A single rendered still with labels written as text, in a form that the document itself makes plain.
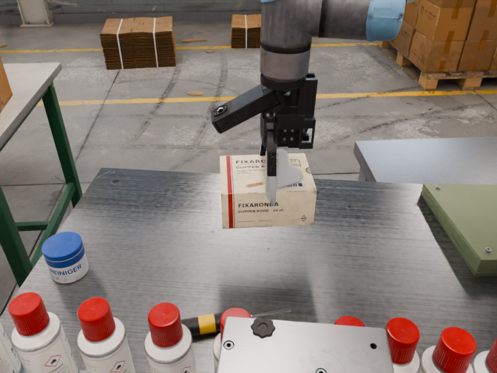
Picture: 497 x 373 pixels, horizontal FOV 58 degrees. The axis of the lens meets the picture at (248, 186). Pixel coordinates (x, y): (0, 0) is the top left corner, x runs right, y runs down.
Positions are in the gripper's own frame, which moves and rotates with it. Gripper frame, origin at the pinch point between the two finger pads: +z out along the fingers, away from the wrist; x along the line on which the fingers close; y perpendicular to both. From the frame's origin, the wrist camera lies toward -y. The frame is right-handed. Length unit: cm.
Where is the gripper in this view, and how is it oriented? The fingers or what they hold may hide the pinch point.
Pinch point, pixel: (265, 181)
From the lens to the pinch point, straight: 79.9
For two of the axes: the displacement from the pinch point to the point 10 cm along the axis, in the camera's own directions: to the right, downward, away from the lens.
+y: 10.0, -0.2, 0.6
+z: -0.2, 8.2, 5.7
